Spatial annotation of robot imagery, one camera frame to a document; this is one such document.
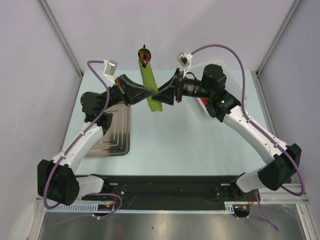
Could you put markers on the aluminium frame post right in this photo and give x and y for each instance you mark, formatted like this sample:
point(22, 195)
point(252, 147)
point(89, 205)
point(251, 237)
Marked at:
point(279, 35)

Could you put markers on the green paper napkin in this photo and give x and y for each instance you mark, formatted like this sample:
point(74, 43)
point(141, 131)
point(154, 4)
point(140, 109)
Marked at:
point(149, 82)

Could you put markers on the white plastic basket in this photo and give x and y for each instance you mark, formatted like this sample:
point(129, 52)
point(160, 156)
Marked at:
point(233, 83)

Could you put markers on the metal tray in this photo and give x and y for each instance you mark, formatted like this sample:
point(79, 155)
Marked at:
point(116, 141)

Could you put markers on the iridescent spoon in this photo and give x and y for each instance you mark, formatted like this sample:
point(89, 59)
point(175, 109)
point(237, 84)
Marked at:
point(148, 53)

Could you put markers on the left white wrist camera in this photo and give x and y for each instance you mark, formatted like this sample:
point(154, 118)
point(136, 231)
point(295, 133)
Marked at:
point(109, 70)

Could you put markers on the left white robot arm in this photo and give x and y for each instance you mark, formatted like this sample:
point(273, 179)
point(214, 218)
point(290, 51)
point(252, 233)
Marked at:
point(56, 179)

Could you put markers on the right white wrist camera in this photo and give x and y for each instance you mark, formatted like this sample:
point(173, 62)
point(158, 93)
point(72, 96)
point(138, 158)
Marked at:
point(185, 60)

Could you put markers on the aluminium frame post left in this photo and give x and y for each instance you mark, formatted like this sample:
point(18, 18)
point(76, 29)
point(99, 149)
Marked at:
point(50, 17)

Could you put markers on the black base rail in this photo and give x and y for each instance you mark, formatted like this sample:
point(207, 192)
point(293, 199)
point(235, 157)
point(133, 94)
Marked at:
point(171, 193)

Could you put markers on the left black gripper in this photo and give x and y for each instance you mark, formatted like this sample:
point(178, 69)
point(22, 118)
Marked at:
point(134, 92)

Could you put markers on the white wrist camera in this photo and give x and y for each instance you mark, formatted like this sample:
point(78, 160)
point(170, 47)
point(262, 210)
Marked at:
point(185, 60)
point(109, 70)

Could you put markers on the red utensil sleeve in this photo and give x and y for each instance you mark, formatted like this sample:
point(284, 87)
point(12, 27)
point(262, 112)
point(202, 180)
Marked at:
point(203, 101)

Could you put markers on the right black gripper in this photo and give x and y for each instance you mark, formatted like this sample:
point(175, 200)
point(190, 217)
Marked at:
point(174, 88)

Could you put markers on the aluminium frame post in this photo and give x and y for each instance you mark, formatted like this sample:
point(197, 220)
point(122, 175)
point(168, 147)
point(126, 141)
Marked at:
point(279, 35)
point(50, 17)

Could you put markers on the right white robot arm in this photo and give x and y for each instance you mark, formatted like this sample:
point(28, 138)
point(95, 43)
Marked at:
point(281, 160)

